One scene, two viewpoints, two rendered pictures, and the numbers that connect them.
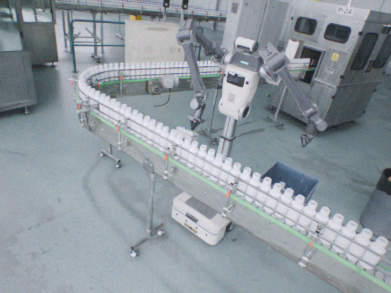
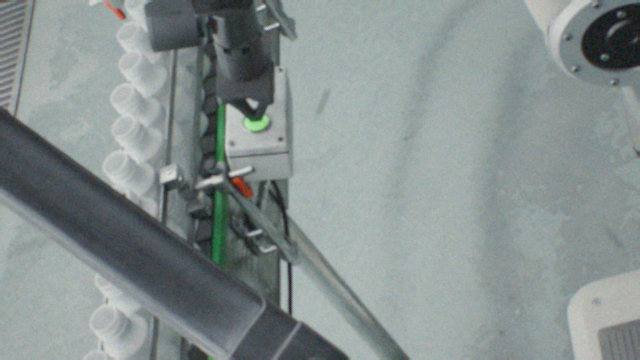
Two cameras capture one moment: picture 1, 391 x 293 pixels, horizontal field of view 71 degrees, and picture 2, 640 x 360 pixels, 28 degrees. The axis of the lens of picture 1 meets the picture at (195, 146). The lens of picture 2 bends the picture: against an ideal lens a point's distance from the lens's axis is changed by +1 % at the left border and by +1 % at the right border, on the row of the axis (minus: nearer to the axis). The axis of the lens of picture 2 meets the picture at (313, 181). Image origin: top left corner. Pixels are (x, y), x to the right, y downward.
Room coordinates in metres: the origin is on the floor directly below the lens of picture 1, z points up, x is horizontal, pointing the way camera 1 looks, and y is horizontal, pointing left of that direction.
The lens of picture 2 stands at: (1.53, -1.19, 2.17)
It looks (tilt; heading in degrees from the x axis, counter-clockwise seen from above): 44 degrees down; 85
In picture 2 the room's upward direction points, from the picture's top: 38 degrees counter-clockwise
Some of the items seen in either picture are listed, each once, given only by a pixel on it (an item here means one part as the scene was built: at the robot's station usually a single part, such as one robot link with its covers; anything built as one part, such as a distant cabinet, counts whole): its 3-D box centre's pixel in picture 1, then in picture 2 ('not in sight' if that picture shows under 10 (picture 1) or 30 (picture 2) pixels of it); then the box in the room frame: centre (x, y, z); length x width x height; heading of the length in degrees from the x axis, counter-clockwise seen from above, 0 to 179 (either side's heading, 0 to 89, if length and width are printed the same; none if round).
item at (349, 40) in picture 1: (331, 67); not in sight; (5.32, -2.25, 1.00); 1.60 x 1.30 x 2.00; 129
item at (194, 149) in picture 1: (193, 154); not in sight; (1.41, 0.01, 1.08); 0.06 x 0.06 x 0.17
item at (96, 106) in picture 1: (89, 119); not in sight; (1.86, 0.84, 0.96); 0.23 x 0.10 x 0.27; 147
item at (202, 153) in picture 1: (201, 157); (145, 309); (1.38, -0.05, 1.08); 0.06 x 0.06 x 0.17
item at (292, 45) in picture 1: (291, 49); not in sight; (5.15, -1.39, 1.22); 0.23 x 0.04 x 0.32; 39
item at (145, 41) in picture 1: (155, 54); not in sight; (5.79, 1.15, 0.59); 1.10 x 0.62 x 1.18; 129
